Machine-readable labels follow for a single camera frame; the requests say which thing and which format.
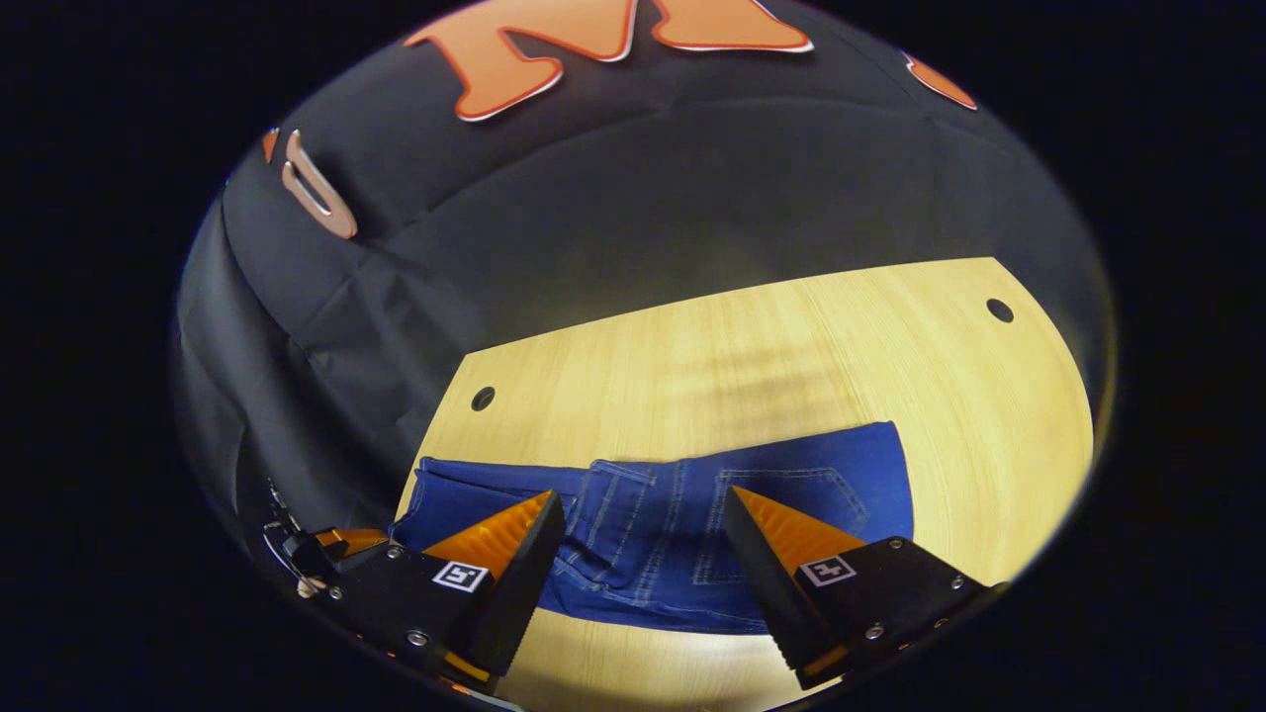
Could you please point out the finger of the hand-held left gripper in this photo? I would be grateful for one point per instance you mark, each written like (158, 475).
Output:
(354, 542)

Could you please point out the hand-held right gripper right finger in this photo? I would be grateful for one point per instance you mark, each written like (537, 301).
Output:
(771, 593)

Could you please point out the blue jeans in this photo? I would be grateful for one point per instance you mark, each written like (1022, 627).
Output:
(653, 534)

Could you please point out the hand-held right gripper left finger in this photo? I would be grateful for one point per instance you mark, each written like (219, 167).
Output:
(514, 593)

